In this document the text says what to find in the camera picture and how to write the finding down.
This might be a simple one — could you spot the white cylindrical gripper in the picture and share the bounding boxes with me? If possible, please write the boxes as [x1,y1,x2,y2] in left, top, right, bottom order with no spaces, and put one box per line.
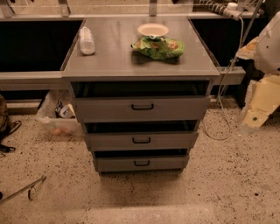
[236,37,280,129]

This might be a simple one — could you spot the grey drawer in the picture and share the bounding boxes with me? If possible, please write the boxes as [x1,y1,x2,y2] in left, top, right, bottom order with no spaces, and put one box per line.
[93,156,189,172]
[74,97,210,123]
[85,131,198,151]

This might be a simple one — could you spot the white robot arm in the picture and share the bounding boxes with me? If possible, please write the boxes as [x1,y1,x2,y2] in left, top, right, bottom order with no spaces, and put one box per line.
[236,11,280,129]

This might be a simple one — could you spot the grey bottom drawer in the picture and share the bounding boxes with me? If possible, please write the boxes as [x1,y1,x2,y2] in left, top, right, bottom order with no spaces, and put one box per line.
[93,156,189,172]

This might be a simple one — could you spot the grey top drawer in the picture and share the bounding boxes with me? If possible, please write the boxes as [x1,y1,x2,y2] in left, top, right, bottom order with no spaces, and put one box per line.
[74,97,210,123]

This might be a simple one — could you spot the grey drawer cabinet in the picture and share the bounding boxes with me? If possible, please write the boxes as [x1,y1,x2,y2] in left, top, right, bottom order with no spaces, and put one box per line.
[59,16,221,176]

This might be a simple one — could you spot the white power strip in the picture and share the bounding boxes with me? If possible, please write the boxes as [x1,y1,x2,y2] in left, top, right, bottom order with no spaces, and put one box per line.
[196,0,242,21]

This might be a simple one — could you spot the green chip bag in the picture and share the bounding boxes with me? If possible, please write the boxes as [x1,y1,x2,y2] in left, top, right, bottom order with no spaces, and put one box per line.
[131,37,185,60]

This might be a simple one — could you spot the white paper bowl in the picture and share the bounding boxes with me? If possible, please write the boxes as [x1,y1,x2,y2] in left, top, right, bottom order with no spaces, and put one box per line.
[137,23,169,38]

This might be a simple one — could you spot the clear plastic storage bin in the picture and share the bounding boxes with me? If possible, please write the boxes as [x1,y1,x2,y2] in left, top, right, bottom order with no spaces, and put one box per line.
[36,90,82,136]

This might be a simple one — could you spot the metal rod with wheel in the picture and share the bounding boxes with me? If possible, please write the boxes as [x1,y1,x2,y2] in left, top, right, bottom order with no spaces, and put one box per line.
[0,175,46,205]

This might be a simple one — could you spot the dark backpack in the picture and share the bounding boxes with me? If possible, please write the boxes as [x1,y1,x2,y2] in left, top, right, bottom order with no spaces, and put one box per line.
[0,94,22,158]

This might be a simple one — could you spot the white power cable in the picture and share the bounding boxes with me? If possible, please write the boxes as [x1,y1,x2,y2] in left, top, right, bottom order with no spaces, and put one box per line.
[202,16,245,142]

